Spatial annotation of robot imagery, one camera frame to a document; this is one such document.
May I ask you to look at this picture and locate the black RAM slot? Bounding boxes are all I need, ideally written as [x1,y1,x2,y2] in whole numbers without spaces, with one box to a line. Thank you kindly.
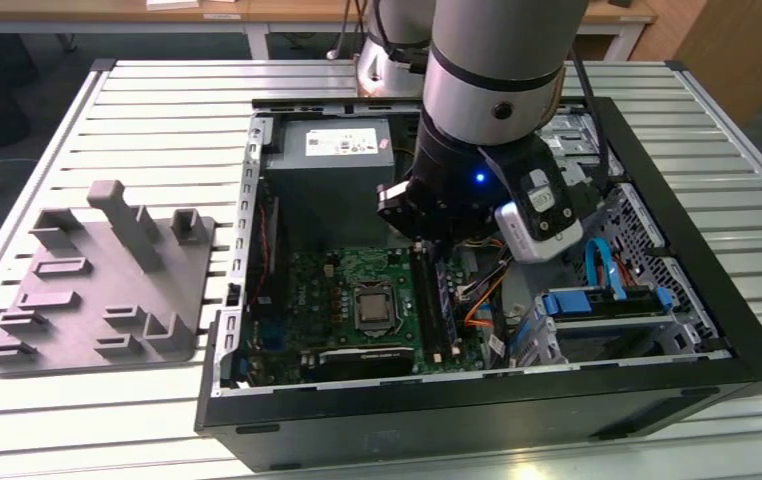
[412,252,440,364]

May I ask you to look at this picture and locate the grey power supply unit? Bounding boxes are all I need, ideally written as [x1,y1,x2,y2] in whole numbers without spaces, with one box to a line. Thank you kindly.
[260,118,421,251]

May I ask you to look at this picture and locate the CPU socket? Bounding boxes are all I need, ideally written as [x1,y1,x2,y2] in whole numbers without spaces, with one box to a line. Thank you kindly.
[348,279,406,340]

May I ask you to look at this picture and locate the metal drive cage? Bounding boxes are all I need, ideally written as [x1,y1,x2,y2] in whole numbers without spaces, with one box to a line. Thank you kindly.
[538,107,625,221]

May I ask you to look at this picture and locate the silver CPU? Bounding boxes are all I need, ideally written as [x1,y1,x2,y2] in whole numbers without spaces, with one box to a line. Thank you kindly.
[352,292,398,324]

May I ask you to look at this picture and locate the green motherboard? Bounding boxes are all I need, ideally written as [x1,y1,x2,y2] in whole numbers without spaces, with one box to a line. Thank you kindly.
[245,244,488,386]

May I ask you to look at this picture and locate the hard disk in blue carrier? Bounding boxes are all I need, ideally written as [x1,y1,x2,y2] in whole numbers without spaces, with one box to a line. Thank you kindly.
[537,287,676,321]

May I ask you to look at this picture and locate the black graphics card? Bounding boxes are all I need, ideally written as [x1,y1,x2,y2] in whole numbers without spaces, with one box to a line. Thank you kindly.
[298,344,418,384]

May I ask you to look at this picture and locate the metal disk bay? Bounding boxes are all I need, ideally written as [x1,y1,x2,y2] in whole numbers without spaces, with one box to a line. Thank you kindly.
[509,294,715,366]

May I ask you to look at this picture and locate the blue expansion slot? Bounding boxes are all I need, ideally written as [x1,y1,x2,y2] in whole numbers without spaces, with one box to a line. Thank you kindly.
[256,322,286,354]

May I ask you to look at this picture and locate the black PC case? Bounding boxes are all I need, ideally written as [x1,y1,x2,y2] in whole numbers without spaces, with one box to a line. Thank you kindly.
[192,94,762,474]

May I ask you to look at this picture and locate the wooden cabinet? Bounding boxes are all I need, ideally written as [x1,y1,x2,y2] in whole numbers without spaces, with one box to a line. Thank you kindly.
[632,0,762,129]

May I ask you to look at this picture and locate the grey parts rack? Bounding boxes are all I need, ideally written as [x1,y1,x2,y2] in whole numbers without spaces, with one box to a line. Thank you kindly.
[0,179,232,375]

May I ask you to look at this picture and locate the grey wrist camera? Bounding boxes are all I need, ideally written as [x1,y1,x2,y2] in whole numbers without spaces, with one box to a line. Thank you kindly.
[493,168,585,265]

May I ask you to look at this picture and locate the orange wire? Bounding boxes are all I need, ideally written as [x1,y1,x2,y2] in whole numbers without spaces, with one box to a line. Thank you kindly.
[464,282,509,329]

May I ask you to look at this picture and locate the blue flat data wire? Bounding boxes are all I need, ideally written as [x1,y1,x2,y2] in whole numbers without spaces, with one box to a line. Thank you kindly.
[583,237,628,301]

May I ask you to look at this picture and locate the black camera cable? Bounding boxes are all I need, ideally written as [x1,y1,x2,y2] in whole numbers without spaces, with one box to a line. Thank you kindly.
[566,44,619,199]

